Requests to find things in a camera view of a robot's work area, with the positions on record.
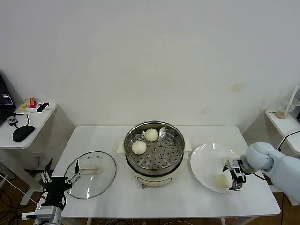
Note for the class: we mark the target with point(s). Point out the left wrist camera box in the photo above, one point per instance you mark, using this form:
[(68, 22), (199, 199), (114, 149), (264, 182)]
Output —
[(44, 211)]

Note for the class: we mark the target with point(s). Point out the white side desk with laptop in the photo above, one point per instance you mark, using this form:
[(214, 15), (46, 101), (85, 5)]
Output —
[(35, 122)]

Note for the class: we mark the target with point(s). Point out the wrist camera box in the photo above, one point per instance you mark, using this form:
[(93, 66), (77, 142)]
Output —
[(234, 162), (44, 211)]

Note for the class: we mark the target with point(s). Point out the black laptop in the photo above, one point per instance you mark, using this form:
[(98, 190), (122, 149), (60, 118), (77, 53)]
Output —
[(4, 98)]

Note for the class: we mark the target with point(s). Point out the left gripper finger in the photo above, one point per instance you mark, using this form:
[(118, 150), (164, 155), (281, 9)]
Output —
[(73, 177), (45, 178)]

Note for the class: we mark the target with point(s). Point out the pink orange small package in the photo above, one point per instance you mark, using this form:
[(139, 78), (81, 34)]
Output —
[(32, 103)]

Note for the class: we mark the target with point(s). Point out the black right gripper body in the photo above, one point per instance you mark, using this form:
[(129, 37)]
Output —
[(239, 177)]

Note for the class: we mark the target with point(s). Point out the white flat device under phone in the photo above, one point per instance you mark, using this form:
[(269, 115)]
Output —
[(32, 110)]

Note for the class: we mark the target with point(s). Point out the white side desk with cup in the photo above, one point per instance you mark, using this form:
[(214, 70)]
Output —
[(281, 124)]

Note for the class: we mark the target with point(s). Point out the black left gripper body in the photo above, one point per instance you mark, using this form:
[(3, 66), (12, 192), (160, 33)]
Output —
[(55, 189)]

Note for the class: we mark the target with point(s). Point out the black smartphone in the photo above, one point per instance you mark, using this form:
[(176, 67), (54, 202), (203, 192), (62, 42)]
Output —
[(42, 107)]

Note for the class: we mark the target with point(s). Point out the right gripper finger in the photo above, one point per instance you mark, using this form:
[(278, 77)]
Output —
[(236, 185), (225, 168)]

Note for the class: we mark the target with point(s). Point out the clear plastic drink cup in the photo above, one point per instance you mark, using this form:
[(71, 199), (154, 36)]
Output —
[(290, 106)]

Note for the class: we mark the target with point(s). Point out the white wall socket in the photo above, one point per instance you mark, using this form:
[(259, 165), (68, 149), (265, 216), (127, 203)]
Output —
[(38, 155)]

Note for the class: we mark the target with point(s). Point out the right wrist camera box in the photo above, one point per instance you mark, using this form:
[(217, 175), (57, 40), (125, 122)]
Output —
[(234, 162)]

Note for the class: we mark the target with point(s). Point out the cream electric cooker pot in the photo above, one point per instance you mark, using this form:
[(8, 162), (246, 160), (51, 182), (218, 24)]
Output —
[(154, 181)]

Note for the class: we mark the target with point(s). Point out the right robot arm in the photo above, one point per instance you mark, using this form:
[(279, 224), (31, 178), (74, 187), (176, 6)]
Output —
[(276, 164)]

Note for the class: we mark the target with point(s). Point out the white drinking straw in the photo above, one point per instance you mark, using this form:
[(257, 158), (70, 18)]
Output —
[(290, 100)]

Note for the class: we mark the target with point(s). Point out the perforated steel steamer basket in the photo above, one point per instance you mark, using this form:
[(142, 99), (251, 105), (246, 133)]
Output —
[(164, 154)]

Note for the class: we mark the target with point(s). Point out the white steamed baozi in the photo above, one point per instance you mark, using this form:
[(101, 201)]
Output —
[(225, 160), (151, 134), (221, 182), (139, 147)]

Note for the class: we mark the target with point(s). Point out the white round plate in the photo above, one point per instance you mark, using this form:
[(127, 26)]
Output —
[(206, 164)]

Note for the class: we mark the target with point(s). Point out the yellow snack packet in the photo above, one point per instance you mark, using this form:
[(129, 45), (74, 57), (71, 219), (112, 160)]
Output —
[(24, 105)]

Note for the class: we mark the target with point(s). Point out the black computer mouse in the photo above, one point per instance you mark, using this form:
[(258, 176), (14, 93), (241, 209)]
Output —
[(23, 133)]

